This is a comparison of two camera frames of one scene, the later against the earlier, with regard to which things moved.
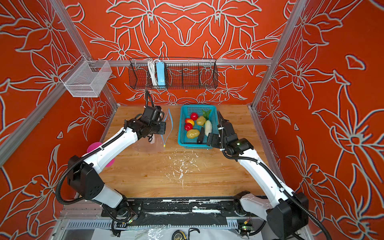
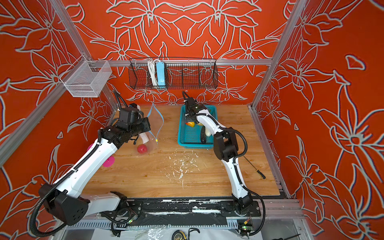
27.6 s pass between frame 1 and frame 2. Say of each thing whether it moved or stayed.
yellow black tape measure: stayed
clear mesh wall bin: stayed
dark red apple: moved
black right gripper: moved
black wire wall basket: stayed
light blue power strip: stayed
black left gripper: moved
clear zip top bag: moved
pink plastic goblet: stayed
